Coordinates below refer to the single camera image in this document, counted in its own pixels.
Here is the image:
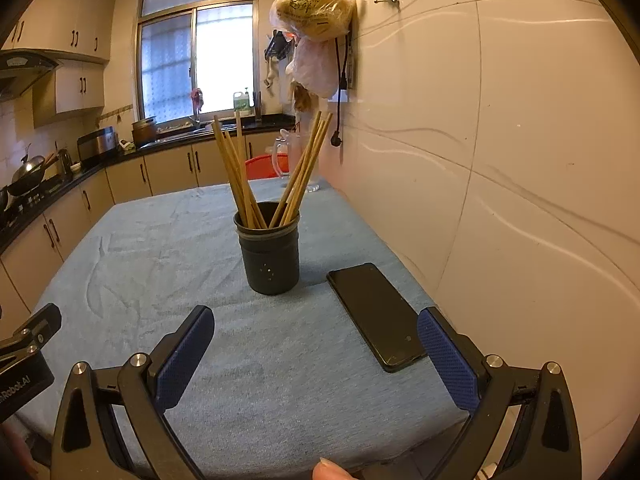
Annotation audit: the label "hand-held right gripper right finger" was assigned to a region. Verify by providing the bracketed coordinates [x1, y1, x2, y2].
[416, 306, 583, 480]

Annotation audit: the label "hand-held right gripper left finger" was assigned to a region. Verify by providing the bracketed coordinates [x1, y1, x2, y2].
[50, 304, 216, 480]

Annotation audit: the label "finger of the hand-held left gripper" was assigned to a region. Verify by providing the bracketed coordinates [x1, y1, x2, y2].
[0, 303, 63, 361]

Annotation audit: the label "black chopstick holder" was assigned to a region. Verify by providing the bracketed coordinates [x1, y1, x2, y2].
[233, 201, 302, 296]

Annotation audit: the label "bunch of wooden chopsticks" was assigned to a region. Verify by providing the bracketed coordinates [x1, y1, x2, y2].
[211, 110, 334, 231]

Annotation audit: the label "person's right hand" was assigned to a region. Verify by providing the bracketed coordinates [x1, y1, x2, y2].
[311, 456, 360, 480]

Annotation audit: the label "black smartphone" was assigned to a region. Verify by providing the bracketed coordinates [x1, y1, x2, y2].
[326, 262, 432, 374]

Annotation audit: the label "blue tablecloth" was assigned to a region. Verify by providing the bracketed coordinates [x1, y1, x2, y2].
[10, 177, 471, 478]

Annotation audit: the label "black wok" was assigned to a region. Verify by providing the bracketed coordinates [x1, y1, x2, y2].
[7, 142, 58, 196]

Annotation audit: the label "cream base cabinets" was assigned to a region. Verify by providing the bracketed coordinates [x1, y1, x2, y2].
[0, 127, 296, 321]

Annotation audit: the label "silver rice cooker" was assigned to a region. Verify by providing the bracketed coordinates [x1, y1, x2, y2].
[76, 126, 120, 171]

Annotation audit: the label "red plastic basket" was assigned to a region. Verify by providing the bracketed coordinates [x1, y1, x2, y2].
[244, 154, 291, 181]

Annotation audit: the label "brown cooking pot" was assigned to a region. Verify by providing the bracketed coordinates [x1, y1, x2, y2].
[131, 116, 158, 147]

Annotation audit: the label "steel kitchen sink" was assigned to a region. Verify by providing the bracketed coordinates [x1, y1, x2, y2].
[150, 120, 236, 143]

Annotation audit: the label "clear glass pitcher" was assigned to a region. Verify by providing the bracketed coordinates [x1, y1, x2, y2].
[271, 129, 323, 193]

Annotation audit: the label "black kitchen countertop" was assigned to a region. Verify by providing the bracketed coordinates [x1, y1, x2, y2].
[0, 115, 297, 256]

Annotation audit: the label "range hood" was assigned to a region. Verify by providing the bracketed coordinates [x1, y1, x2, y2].
[0, 49, 62, 102]

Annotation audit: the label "kitchen window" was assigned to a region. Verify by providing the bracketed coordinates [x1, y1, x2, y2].
[136, 0, 261, 121]

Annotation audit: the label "white plastic bag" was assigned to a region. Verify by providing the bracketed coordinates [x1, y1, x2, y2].
[286, 37, 342, 100]

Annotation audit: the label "yellowish plastic bag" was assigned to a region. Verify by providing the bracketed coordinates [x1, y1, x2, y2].
[270, 0, 357, 42]

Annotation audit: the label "black power cable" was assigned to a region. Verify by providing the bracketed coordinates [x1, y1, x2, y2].
[330, 35, 353, 149]

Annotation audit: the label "cream wall cabinets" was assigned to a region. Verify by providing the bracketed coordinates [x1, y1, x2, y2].
[0, 0, 118, 128]

